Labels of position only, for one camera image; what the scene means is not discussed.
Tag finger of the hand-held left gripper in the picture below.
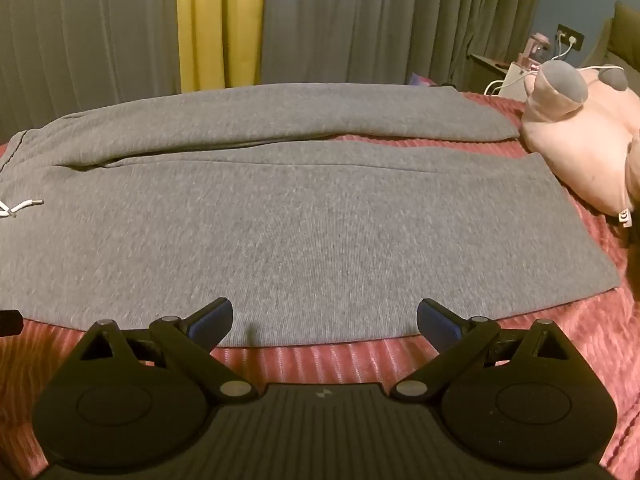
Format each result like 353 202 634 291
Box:
0 310 24 337

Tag pink plush toy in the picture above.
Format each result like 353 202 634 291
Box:
521 60 640 232

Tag dark wall socket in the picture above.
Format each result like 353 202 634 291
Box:
556 23 585 52

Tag pink ribbed blanket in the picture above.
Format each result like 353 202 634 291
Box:
0 87 640 480

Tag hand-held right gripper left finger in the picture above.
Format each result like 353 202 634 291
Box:
75 297 259 403

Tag grey curtain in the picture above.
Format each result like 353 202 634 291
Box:
261 0 547 92
0 0 182 133

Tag yellow curtain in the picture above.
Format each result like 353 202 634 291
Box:
176 0 268 94

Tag white plugged cable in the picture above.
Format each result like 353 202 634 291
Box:
549 32 577 59

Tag white box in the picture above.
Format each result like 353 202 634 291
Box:
501 61 532 97

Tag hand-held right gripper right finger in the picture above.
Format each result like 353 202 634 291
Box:
390 297 572 403

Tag dark nightstand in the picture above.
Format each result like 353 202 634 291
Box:
467 54 516 96

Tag white charging cable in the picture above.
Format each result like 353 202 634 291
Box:
482 64 626 96

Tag grey pants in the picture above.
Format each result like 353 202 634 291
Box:
0 81 623 348

